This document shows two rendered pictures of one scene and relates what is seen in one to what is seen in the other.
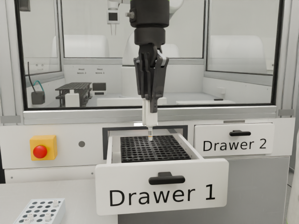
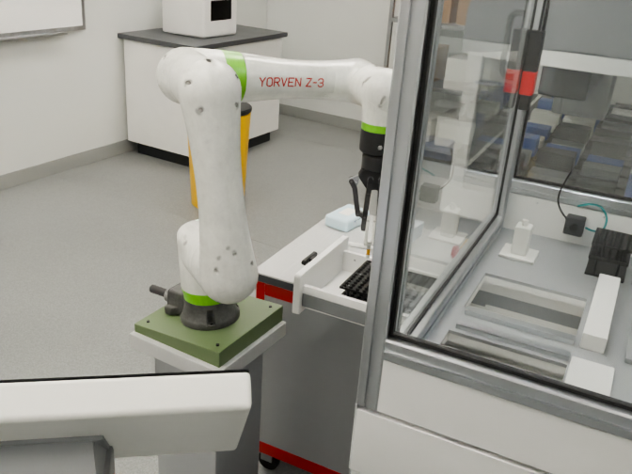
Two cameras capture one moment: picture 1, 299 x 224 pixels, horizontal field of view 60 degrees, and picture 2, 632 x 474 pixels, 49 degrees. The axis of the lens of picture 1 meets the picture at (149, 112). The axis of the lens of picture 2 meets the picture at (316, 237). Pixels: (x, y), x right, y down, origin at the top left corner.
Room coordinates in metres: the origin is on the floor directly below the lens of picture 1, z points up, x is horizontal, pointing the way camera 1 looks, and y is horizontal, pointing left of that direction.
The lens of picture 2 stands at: (1.38, -1.43, 1.70)
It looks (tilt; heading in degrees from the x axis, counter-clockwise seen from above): 24 degrees down; 122
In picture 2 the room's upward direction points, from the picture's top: 4 degrees clockwise
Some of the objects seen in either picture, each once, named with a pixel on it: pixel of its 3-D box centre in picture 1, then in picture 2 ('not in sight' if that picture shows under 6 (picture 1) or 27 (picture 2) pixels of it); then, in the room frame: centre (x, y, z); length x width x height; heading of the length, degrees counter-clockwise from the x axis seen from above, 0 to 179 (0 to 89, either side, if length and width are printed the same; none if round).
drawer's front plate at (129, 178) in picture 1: (163, 186); (322, 273); (0.53, -0.03, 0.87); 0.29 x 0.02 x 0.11; 97
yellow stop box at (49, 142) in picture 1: (43, 147); not in sight; (0.79, 0.34, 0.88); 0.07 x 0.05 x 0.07; 97
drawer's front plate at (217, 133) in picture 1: (234, 139); not in sight; (0.89, -0.30, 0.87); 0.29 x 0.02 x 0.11; 97
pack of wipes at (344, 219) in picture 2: not in sight; (347, 217); (0.27, 0.53, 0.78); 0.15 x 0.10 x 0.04; 89
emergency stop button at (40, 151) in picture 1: (40, 151); not in sight; (0.76, 0.33, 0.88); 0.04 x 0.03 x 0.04; 97
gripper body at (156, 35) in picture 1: (149, 48); (376, 170); (0.64, 0.00, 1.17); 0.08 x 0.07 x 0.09; 31
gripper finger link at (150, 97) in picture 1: (153, 76); (367, 197); (0.63, -0.01, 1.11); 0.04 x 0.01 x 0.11; 121
